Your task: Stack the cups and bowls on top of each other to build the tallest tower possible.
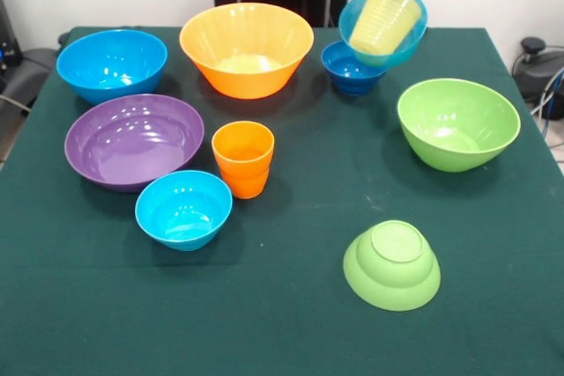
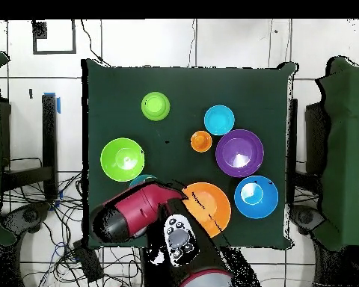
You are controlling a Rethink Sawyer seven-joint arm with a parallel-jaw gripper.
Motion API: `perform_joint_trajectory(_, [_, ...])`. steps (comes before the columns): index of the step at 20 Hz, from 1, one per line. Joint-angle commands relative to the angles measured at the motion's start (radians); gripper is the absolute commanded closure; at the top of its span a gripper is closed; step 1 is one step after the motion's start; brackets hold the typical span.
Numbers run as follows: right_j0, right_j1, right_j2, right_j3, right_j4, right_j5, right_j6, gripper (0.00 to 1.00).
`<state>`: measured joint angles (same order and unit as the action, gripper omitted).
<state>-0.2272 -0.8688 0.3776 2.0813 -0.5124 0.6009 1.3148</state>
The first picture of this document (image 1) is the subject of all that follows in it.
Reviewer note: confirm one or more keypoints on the black electronic device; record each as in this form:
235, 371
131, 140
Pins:
9, 50

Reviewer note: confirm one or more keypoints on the translucent blue ridged bowl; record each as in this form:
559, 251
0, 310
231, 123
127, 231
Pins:
388, 58

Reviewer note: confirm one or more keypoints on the small dark blue bowl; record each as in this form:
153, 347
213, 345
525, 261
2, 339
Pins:
352, 78

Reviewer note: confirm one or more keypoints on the dark grey seat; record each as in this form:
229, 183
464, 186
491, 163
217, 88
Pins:
35, 68

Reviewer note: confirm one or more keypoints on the large blue bowl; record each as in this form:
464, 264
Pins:
110, 63

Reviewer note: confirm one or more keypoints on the yellow cup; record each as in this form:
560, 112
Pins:
383, 19

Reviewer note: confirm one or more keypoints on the large green bowl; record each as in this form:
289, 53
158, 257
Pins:
458, 125

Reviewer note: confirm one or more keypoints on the dark green tablecloth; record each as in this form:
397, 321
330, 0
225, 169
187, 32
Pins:
308, 327

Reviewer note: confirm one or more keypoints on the large orange bowl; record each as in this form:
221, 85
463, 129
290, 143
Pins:
247, 37

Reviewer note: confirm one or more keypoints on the purple bowl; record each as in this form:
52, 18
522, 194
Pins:
132, 142

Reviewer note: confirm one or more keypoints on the small green bowl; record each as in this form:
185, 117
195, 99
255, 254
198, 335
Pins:
392, 274

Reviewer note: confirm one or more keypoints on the orange cup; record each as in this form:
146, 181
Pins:
242, 173

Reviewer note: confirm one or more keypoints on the small light blue bowl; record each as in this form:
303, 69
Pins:
183, 213

